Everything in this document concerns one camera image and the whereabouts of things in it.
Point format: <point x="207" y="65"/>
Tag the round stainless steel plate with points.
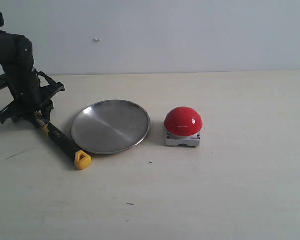
<point x="110" y="127"/>

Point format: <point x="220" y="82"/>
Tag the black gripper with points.
<point x="32" y="92"/>

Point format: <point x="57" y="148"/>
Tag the small white wall hook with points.
<point x="96" y="39"/>

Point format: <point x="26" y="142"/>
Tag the black and yellow claw hammer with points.
<point x="78" y="157"/>

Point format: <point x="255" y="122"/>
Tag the red dome push button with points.
<point x="183" y="127"/>

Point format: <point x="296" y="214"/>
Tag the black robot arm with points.
<point x="15" y="51"/>

